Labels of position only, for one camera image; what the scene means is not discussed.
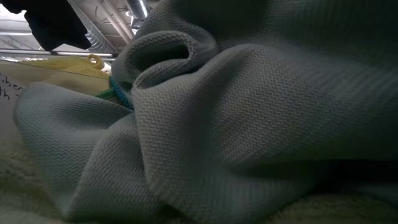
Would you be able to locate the large silver air duct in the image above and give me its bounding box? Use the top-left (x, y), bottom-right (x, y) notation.
top-left (67, 0), bottom-right (118, 54)

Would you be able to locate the frosted translucent plastic bin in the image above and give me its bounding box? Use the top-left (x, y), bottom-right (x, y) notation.
top-left (0, 58), bottom-right (111, 147)

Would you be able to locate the pale sage microfiber towel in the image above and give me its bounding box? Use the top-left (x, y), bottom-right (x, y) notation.
top-left (0, 141), bottom-right (398, 224)

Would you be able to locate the handwritten white paper label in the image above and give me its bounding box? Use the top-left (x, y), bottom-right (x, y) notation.
top-left (0, 72), bottom-right (24, 102)

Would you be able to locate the green table mat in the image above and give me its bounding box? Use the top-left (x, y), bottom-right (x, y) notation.
top-left (93, 88), bottom-right (122, 106)

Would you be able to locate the horizontal metal pipe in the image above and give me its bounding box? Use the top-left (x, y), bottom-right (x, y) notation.
top-left (0, 48), bottom-right (118, 59)

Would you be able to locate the narrow silver spiral duct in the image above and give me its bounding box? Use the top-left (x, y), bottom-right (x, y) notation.
top-left (125, 0), bottom-right (150, 32)

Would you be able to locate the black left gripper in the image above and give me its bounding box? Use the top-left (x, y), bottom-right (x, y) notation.
top-left (0, 0), bottom-right (91, 52)

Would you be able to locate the yellow microfiber towel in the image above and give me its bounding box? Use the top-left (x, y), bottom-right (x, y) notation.
top-left (17, 54), bottom-right (110, 80)

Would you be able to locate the light grey-blue microfiber towel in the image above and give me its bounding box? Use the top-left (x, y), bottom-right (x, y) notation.
top-left (12, 0), bottom-right (398, 224)

